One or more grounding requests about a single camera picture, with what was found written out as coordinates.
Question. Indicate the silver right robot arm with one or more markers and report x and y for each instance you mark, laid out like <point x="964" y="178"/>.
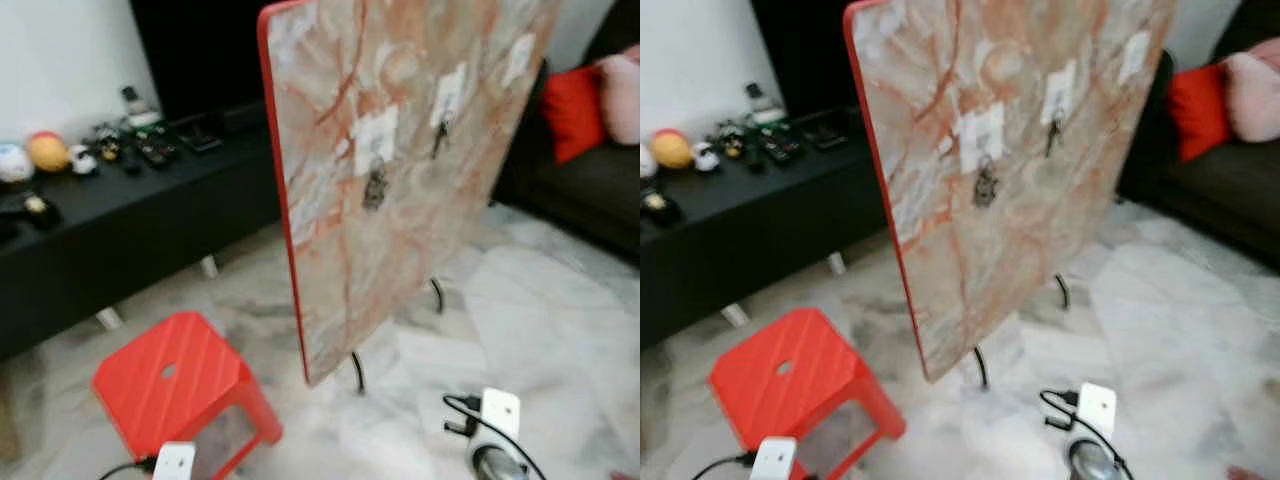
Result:
<point x="1092" y="462"/>
<point x="495" y="465"/>

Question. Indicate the large white adhesive hook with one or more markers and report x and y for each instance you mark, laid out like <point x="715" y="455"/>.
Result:
<point x="375" y="135"/>
<point x="978" y="130"/>

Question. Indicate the black tape dispenser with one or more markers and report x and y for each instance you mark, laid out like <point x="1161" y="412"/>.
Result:
<point x="42" y="212"/>
<point x="662" y="208"/>

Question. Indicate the black sofa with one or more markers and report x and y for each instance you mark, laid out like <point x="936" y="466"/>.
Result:
<point x="1220" y="190"/>
<point x="580" y="200"/>

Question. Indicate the white duck plush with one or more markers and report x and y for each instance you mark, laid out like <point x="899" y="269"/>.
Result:
<point x="14" y="163"/>
<point x="647" y="162"/>

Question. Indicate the small panda figure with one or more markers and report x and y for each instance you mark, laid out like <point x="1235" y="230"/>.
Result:
<point x="82" y="160"/>
<point x="705" y="157"/>

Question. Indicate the black tv console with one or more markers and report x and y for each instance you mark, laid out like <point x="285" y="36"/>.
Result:
<point x="120" y="250"/>
<point x="760" y="260"/>

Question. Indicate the black yellow toy figure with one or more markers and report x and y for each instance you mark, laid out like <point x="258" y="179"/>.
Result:
<point x="732" y="142"/>
<point x="107" y="145"/>

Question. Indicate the black remote control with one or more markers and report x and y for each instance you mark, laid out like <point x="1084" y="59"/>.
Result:
<point x="131" y="162"/>
<point x="772" y="150"/>
<point x="755" y="160"/>
<point x="149" y="154"/>
<point x="791" y="145"/>
<point x="168" y="148"/>

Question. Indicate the pink cushion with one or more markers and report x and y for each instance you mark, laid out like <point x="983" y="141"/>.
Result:
<point x="1255" y="95"/>
<point x="622" y="95"/>

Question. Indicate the white phone base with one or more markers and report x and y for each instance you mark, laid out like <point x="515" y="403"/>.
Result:
<point x="767" y="113"/>
<point x="144" y="117"/>

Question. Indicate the black flat electronic device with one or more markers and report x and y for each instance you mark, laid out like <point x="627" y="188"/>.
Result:
<point x="822" y="130"/>
<point x="198" y="135"/>

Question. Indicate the dark single key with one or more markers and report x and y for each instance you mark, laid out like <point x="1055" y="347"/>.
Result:
<point x="1052" y="135"/>
<point x="441" y="135"/>

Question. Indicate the red plastic stool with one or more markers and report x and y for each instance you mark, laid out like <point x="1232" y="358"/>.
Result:
<point x="200" y="370"/>
<point x="830" y="380"/>

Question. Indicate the marble folding table red rim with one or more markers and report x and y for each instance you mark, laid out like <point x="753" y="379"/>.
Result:
<point x="380" y="270"/>
<point x="960" y="270"/>

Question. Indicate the dark key bunch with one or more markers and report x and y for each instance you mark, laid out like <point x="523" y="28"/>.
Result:
<point x="986" y="185"/>
<point x="375" y="190"/>

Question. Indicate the small black object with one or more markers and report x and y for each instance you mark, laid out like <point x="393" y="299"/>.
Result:
<point x="10" y="203"/>

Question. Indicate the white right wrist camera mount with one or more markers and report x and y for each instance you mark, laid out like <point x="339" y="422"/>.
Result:
<point x="1097" y="408"/>
<point x="500" y="412"/>

